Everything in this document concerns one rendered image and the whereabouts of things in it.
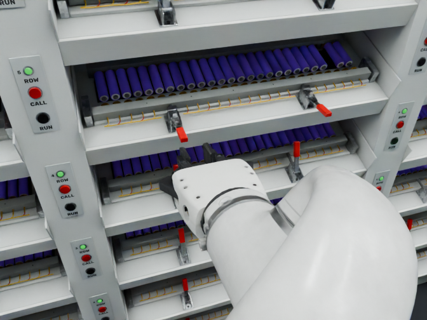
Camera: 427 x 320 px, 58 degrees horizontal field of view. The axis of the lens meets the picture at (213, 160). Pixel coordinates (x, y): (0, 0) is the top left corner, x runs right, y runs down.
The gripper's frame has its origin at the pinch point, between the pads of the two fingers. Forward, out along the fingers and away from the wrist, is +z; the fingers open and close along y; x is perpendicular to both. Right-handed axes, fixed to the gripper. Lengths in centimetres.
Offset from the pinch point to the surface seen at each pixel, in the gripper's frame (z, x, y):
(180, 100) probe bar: 18.3, 3.0, 2.0
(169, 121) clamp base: 15.5, 0.4, -0.9
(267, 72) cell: 22.4, 4.7, 21.2
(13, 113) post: 12.9, 6.8, -24.3
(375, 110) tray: 15.8, -4.8, 42.8
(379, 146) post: 16, -14, 46
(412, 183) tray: 27, -35, 69
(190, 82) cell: 22.3, 4.8, 5.2
